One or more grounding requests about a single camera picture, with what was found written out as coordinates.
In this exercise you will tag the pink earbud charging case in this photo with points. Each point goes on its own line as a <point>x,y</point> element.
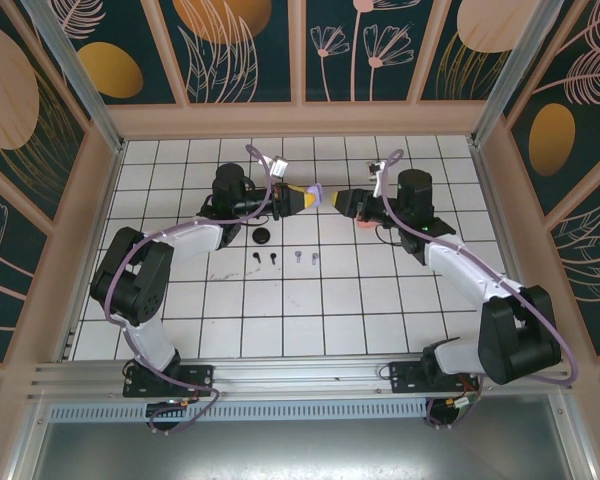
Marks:
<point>366,223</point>

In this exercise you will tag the purple earbud charging case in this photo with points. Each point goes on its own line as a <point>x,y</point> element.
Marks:
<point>317,192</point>

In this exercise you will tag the black earbud charging case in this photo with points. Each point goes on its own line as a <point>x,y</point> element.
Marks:
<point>263,236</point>

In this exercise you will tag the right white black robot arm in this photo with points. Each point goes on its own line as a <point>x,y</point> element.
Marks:
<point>460,260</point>

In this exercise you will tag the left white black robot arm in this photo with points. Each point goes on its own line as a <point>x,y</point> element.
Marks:
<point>152,345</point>

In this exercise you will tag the grey metal panel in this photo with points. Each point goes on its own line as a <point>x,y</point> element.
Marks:
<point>300,450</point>

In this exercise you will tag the aluminium frame post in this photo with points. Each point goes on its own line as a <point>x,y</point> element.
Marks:
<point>75,75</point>
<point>512,75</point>

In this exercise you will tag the aluminium mounting rail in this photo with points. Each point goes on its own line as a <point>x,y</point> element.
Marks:
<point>300,375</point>

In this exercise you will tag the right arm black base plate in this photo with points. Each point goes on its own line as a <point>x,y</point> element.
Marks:
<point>405,375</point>

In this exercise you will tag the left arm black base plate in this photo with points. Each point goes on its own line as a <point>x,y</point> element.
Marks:
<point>200,377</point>

